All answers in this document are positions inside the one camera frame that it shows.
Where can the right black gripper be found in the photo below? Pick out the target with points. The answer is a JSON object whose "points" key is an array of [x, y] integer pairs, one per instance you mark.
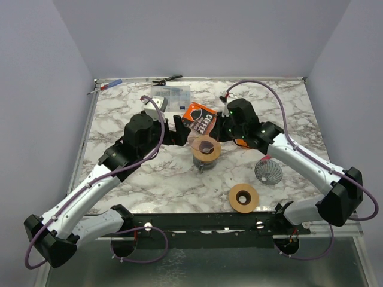
{"points": [[221, 131]]}

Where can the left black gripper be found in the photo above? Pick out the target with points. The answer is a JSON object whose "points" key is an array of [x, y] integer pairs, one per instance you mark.
{"points": [[172, 135]]}

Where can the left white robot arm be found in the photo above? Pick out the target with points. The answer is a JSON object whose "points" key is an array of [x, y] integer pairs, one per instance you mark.
{"points": [[58, 233]]}

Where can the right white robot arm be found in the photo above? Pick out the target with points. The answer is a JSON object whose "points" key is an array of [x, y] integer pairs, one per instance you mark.
{"points": [[340, 189]]}

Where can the orange coffee filter box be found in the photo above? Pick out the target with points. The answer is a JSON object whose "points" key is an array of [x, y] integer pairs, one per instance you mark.
{"points": [[199, 118]]}

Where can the grey glass dripper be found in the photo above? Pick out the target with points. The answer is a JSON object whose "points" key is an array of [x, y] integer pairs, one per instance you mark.
{"points": [[268, 172]]}

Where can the orange glass carafe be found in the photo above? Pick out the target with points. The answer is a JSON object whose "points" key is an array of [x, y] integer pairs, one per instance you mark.
{"points": [[241, 143]]}

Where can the clear plastic screw organizer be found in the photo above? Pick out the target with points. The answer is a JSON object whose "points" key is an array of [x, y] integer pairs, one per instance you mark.
{"points": [[177, 98]]}

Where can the black pliers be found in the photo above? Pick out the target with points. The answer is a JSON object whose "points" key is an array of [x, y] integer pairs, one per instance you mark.
{"points": [[163, 81]]}

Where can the red blue screwdriver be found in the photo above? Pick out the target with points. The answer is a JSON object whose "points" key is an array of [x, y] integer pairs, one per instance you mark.
{"points": [[107, 86]]}

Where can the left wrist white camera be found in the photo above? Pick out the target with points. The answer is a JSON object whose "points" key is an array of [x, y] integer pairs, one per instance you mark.
{"points": [[154, 106]]}

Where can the pink handled tool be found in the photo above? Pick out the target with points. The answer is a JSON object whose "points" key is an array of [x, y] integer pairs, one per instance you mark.
{"points": [[266, 158]]}

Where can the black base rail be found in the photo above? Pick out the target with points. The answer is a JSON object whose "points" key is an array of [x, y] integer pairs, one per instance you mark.
{"points": [[202, 230]]}

